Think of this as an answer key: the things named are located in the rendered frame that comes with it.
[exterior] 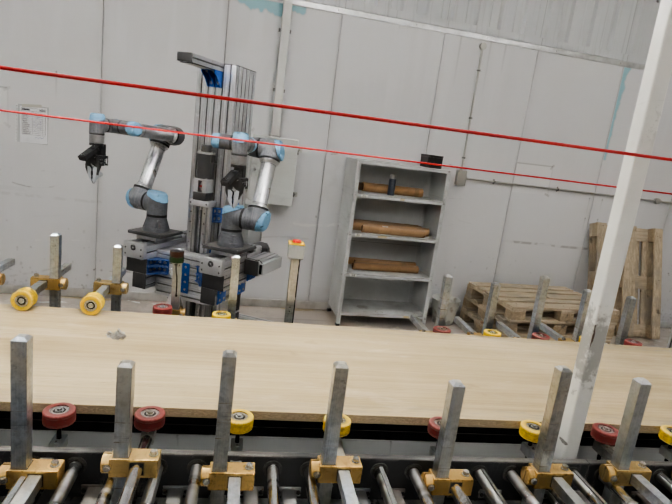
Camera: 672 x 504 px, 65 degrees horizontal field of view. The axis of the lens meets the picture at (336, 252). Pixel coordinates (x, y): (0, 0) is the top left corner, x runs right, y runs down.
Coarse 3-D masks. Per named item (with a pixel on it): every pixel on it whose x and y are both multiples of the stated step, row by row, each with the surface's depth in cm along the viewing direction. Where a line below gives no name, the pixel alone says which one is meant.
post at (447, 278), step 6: (444, 276) 250; (450, 276) 249; (444, 282) 250; (450, 282) 249; (444, 288) 250; (450, 288) 250; (444, 294) 250; (444, 300) 251; (438, 306) 255; (444, 306) 252; (438, 312) 254; (444, 312) 252; (438, 318) 253; (444, 318) 253; (438, 324) 253; (444, 324) 254
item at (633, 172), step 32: (640, 96) 143; (640, 128) 142; (640, 160) 143; (640, 192) 145; (608, 224) 151; (608, 256) 150; (608, 288) 151; (608, 320) 153; (576, 384) 159; (576, 416) 159; (576, 448) 162
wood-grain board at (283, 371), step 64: (0, 320) 190; (64, 320) 198; (128, 320) 206; (192, 320) 214; (0, 384) 148; (64, 384) 152; (192, 384) 162; (256, 384) 167; (320, 384) 173; (384, 384) 179; (512, 384) 192
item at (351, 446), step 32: (0, 416) 144; (96, 416) 148; (160, 448) 153; (192, 448) 154; (256, 448) 157; (288, 448) 159; (320, 448) 160; (352, 448) 162; (384, 448) 164; (416, 448) 165; (480, 448) 169; (512, 448) 171; (640, 448) 179
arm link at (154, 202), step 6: (150, 192) 301; (156, 192) 304; (162, 192) 308; (144, 198) 304; (150, 198) 301; (156, 198) 301; (162, 198) 302; (144, 204) 304; (150, 204) 302; (156, 204) 301; (162, 204) 303; (150, 210) 302; (156, 210) 302; (162, 210) 304
